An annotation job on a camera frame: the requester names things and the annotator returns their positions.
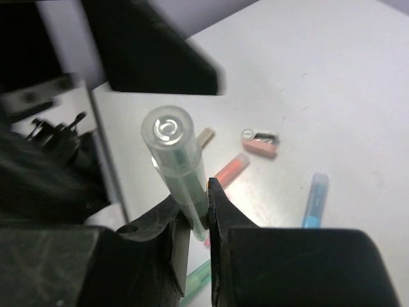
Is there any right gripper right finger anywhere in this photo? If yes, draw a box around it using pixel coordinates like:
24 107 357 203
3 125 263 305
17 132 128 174
208 178 399 306

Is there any beige eraser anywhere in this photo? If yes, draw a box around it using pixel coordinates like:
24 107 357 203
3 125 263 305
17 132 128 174
197 127 215 149

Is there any green pen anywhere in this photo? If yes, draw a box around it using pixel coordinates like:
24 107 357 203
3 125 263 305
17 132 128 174
141 106 209 241

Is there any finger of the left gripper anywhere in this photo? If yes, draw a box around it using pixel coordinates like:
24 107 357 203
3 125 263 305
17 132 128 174
81 0 220 95

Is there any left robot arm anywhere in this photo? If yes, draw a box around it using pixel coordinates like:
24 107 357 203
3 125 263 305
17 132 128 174
1 1 219 224

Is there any green correction tape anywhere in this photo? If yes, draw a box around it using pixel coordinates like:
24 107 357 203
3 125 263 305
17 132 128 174
180 260 212 304

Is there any orange pink highlighter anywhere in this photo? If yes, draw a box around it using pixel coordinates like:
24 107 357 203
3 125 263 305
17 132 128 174
214 153 249 189

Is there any pink pencil sharpener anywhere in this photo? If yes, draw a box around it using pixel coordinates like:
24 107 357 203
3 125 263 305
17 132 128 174
240 129 279 159

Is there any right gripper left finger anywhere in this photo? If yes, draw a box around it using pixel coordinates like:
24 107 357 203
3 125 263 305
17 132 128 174
1 197 190 306

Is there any blue highlighter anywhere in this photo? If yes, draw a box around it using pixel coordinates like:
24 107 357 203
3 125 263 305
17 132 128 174
302 173 329 228

